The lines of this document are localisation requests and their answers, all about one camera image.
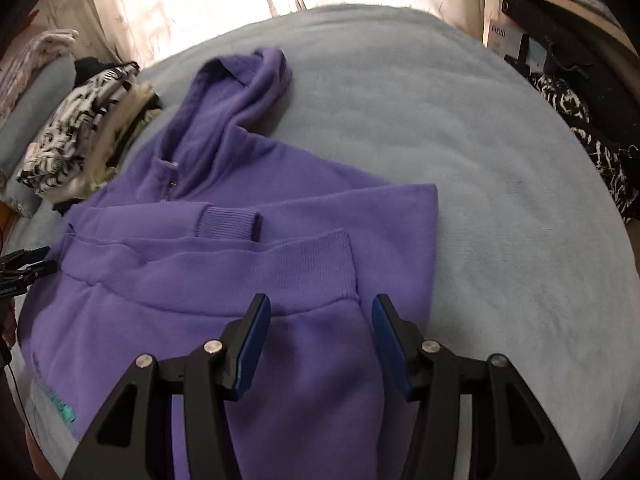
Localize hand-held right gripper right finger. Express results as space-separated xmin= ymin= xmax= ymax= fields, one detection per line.
xmin=372 ymin=294 xmax=581 ymax=480

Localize purple zip hoodie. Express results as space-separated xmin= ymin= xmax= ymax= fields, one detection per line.
xmin=17 ymin=47 xmax=440 ymax=480

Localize floral sheer curtain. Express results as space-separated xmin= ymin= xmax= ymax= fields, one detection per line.
xmin=75 ymin=0 xmax=501 ymax=68

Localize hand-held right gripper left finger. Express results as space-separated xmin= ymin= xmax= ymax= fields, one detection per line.
xmin=62 ymin=293 xmax=272 ymax=480

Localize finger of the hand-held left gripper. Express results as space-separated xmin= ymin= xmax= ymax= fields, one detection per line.
xmin=0 ymin=260 xmax=57 ymax=283
xmin=0 ymin=247 xmax=51 ymax=264

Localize cream folded garment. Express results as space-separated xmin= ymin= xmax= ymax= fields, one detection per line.
xmin=65 ymin=82 xmax=161 ymax=198

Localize wooden wall shelf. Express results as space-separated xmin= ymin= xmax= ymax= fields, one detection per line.
xmin=482 ymin=0 xmax=640 ymax=91

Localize black bag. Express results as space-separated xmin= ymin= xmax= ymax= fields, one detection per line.
xmin=502 ymin=0 xmax=640 ymax=151

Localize grey-blue rolled quilt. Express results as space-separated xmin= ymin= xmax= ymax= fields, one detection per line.
xmin=0 ymin=55 xmax=78 ymax=218

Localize pink white floral blanket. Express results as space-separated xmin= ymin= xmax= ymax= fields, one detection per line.
xmin=0 ymin=29 xmax=80 ymax=116

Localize black white patterned cloth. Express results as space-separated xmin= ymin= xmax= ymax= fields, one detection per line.
xmin=530 ymin=72 xmax=640 ymax=223

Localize black white printed folded garment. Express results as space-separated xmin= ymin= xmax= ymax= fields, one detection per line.
xmin=17 ymin=61 xmax=141 ymax=196

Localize grey-blue bed blanket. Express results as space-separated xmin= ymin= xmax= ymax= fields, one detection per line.
xmin=0 ymin=2 xmax=640 ymax=480

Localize black cable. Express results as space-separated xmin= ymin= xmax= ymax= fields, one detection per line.
xmin=0 ymin=345 xmax=33 ymax=441

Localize black crumpled cloth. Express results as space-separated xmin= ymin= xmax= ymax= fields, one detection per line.
xmin=74 ymin=56 xmax=136 ymax=88

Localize white cardboard box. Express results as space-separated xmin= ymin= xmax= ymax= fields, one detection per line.
xmin=487 ymin=19 xmax=548 ymax=73

